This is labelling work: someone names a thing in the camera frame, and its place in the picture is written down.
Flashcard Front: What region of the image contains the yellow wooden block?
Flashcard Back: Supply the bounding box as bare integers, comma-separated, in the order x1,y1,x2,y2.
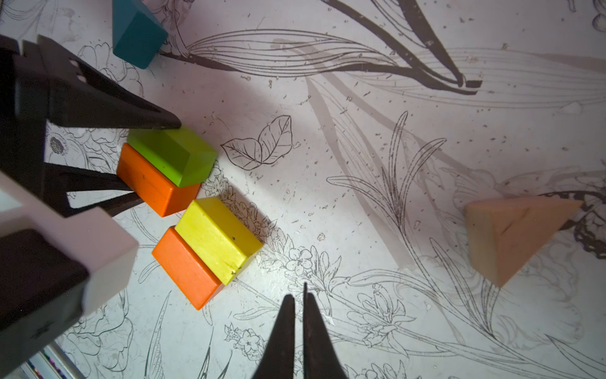
175,197,263,285

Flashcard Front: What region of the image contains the teal triangle block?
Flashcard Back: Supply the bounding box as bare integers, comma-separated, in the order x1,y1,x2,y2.
112,0,168,69

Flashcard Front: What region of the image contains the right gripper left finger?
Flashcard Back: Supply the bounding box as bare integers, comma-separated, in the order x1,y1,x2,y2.
252,295,295,379

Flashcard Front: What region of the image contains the natural wood triangle block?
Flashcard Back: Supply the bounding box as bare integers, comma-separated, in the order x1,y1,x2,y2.
464,196,582,287

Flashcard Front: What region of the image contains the green wooden block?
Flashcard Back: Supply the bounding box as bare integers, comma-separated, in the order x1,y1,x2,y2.
127,126,219,188

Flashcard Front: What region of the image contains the orange wooden block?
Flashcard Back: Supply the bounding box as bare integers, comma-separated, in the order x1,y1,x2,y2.
117,143,200,217
152,227,223,310

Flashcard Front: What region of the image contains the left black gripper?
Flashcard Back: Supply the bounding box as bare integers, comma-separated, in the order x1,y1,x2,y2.
0,34,182,218

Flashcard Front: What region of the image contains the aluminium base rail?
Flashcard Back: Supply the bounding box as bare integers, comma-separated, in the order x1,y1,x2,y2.
8,342,86,379

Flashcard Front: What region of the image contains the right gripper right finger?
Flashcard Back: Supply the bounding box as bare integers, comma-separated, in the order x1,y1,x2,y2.
303,284,347,379

